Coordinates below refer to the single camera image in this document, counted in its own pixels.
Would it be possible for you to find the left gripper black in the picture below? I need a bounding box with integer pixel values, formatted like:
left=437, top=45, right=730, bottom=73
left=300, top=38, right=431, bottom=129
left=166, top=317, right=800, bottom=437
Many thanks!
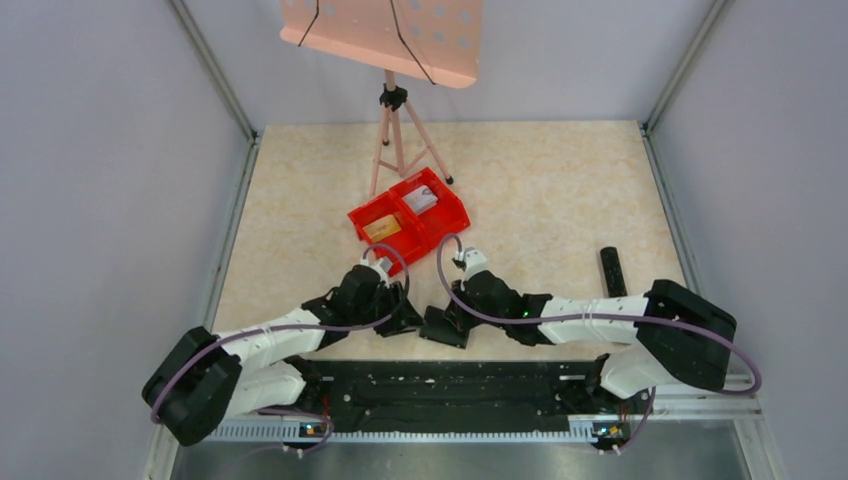
left=351, top=280, right=427, bottom=337

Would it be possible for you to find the black leather card holder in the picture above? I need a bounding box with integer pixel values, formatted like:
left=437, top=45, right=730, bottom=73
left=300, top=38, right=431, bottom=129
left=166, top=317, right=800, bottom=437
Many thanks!
left=418, top=306, right=469, bottom=349

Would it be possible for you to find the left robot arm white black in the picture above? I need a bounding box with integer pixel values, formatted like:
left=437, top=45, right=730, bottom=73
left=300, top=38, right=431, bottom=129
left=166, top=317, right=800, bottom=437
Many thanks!
left=141, top=264, right=424, bottom=446

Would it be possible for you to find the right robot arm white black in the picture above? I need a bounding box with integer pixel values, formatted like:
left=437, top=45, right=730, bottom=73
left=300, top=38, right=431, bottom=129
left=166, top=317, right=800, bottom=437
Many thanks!
left=450, top=270, right=737, bottom=412

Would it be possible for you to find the gold VIP card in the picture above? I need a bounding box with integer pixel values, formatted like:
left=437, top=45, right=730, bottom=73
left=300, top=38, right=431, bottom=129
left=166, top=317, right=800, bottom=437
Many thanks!
left=363, top=214, right=402, bottom=243

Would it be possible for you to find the white silver card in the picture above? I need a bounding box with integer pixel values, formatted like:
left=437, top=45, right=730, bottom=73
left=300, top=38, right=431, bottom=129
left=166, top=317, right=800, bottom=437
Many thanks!
left=402, top=185, right=438, bottom=215

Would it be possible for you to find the red plastic bin left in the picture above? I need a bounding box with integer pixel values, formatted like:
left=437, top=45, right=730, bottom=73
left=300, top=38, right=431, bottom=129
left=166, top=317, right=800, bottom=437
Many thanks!
left=347, top=192, right=427, bottom=266

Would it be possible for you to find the red plastic bin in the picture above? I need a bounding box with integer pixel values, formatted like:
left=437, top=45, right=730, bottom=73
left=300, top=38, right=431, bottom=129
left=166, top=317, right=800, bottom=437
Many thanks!
left=388, top=168, right=471, bottom=253
left=347, top=192, right=427, bottom=266

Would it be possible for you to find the red plastic bin right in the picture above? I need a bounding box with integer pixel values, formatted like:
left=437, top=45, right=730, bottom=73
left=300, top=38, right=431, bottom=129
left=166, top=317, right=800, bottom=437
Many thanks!
left=388, top=168, right=471, bottom=253

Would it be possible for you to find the pink music stand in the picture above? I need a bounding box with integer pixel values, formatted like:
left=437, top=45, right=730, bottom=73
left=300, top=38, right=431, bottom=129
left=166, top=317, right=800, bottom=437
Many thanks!
left=279, top=0, right=484, bottom=195

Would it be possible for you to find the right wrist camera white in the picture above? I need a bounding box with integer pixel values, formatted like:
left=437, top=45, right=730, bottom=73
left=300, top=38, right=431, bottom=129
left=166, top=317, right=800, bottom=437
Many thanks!
left=453, top=248, right=490, bottom=281

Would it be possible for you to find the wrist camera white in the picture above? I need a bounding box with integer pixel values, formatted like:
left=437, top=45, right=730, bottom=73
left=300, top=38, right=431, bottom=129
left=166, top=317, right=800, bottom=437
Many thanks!
left=359, top=257, right=393, bottom=284
left=453, top=248, right=490, bottom=281

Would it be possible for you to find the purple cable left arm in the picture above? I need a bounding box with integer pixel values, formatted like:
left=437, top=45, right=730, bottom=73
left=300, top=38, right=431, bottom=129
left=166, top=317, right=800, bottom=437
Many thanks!
left=150, top=243, right=412, bottom=425

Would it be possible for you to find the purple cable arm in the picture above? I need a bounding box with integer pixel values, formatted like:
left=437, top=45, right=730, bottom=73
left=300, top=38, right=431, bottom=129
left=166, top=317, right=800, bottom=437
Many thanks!
left=435, top=233, right=763, bottom=397
left=150, top=243, right=412, bottom=425

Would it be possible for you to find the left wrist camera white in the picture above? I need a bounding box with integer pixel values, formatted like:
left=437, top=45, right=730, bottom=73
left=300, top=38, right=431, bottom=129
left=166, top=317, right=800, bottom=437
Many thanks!
left=359, top=257, right=393, bottom=284

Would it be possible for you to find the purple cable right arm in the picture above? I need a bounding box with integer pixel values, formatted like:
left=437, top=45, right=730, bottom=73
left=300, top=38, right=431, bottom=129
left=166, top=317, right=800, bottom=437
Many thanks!
left=435, top=233, right=763, bottom=397

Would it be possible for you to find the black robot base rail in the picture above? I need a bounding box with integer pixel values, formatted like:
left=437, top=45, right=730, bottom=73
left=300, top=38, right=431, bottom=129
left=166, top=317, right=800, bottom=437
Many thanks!
left=209, top=360, right=651, bottom=450

